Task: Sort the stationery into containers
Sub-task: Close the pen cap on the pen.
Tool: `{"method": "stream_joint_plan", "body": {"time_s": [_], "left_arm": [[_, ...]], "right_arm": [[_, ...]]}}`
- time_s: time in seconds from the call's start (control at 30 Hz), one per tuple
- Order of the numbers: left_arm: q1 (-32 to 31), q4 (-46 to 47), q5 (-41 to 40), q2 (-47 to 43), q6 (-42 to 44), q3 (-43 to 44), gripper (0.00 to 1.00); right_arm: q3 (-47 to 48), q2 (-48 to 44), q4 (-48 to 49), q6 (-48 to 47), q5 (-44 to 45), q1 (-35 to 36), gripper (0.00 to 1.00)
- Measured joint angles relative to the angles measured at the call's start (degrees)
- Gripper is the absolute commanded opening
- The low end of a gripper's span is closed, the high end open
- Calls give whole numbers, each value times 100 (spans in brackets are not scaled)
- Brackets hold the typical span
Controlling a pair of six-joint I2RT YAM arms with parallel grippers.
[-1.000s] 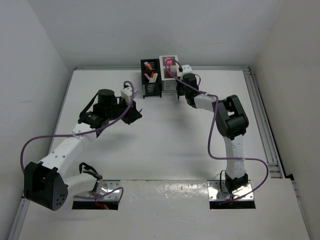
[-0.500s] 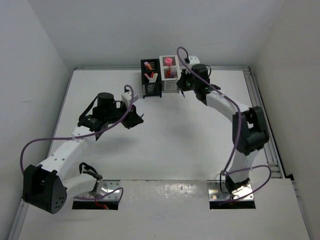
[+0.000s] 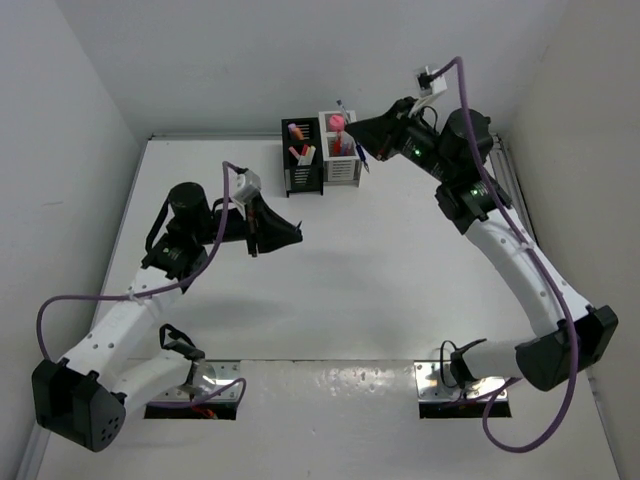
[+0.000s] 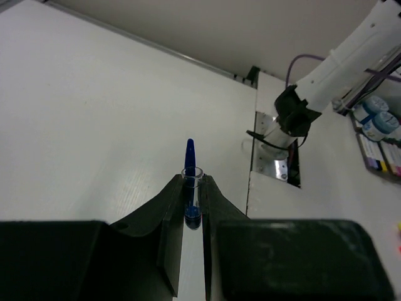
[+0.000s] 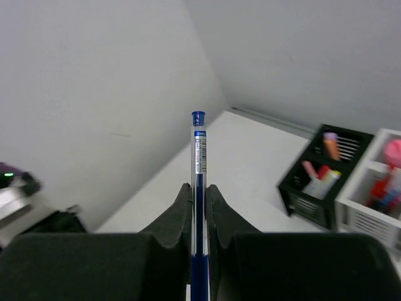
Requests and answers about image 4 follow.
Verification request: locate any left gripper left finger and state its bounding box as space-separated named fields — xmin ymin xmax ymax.
xmin=1 ymin=175 xmax=184 ymax=300

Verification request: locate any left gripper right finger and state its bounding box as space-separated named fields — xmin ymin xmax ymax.
xmin=200 ymin=175 xmax=395 ymax=300

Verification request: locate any blue pen cap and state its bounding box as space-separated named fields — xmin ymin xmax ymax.
xmin=181 ymin=138 xmax=204 ymax=230

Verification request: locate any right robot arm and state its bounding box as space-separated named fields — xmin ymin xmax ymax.
xmin=274 ymin=1 xmax=400 ymax=137

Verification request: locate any colourful label tray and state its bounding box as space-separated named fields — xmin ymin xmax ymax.
xmin=350 ymin=113 xmax=400 ymax=185

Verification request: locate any blue lid jar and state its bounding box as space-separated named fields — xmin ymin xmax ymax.
xmin=353 ymin=95 xmax=389 ymax=125
xmin=362 ymin=112 xmax=400 ymax=142

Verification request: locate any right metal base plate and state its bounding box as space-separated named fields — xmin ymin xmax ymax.
xmin=253 ymin=112 xmax=289 ymax=182

